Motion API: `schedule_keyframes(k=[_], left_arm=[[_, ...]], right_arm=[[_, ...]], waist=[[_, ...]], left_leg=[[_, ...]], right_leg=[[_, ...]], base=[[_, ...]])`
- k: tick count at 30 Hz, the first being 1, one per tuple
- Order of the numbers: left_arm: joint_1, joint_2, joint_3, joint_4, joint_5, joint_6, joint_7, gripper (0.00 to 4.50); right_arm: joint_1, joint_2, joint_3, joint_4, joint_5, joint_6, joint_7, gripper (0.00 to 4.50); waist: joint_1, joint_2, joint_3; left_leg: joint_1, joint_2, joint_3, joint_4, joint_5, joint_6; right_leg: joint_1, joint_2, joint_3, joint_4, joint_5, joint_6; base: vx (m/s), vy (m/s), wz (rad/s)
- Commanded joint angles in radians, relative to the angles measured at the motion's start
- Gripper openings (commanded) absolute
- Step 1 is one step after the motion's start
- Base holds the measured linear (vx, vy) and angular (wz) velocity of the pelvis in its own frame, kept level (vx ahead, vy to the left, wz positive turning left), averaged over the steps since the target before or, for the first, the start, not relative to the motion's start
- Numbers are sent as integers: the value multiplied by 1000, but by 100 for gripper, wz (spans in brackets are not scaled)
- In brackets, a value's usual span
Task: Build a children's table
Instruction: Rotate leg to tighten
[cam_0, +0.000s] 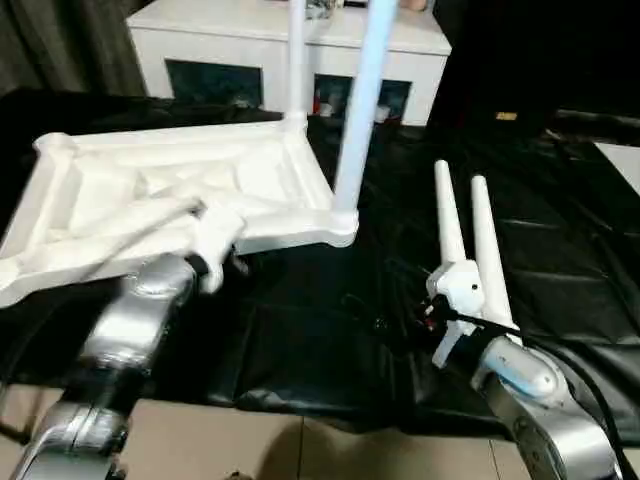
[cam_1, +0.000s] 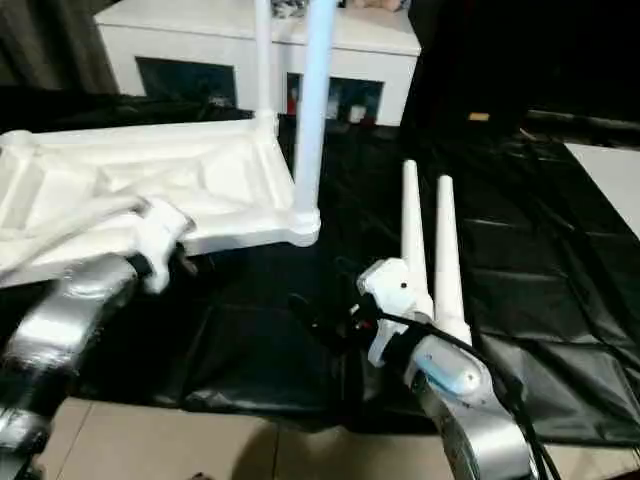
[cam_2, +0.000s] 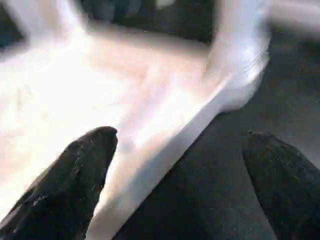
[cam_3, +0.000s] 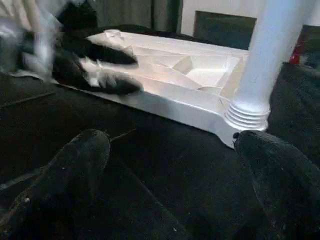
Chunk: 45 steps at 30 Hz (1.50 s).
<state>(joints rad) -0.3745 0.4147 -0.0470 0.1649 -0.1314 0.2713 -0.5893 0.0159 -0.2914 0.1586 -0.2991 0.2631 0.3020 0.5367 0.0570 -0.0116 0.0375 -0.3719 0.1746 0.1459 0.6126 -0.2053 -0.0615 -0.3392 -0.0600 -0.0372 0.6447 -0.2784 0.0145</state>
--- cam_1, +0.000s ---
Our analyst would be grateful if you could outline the white plastic table top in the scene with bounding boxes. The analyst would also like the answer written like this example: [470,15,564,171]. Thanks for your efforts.
[0,111,322,290]

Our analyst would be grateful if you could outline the white plastic table leg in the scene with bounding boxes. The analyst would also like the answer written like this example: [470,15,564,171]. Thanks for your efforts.
[291,0,337,237]
[253,0,280,132]
[398,159,437,322]
[431,173,475,347]

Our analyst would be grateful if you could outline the black mat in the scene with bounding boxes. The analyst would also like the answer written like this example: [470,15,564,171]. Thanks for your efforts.
[0,87,640,447]

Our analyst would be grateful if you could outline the white cabinet with glass doors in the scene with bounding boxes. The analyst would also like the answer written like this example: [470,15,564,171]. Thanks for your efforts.
[93,0,422,127]

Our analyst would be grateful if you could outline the grey curtain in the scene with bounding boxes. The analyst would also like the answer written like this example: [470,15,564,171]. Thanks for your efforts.
[0,0,120,95]

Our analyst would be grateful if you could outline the black object pile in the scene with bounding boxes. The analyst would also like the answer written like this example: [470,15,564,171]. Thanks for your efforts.
[272,0,307,19]

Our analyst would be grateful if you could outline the white flat board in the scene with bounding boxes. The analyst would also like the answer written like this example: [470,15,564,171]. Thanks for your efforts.
[563,141,640,232]

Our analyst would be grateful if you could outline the black cabinet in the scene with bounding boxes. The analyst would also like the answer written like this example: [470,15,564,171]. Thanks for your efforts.
[402,0,640,134]

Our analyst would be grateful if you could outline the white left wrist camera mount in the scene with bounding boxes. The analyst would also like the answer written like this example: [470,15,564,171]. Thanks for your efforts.
[126,198,197,295]

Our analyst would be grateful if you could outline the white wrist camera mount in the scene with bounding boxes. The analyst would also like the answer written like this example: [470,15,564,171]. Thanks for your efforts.
[354,257,417,370]
[126,198,197,295]

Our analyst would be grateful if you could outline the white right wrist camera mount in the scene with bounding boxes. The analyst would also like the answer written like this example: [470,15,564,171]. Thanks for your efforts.
[354,257,417,370]

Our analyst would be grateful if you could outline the black left wrist camera cable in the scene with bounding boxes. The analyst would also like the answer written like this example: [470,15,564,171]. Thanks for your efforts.
[0,196,149,274]

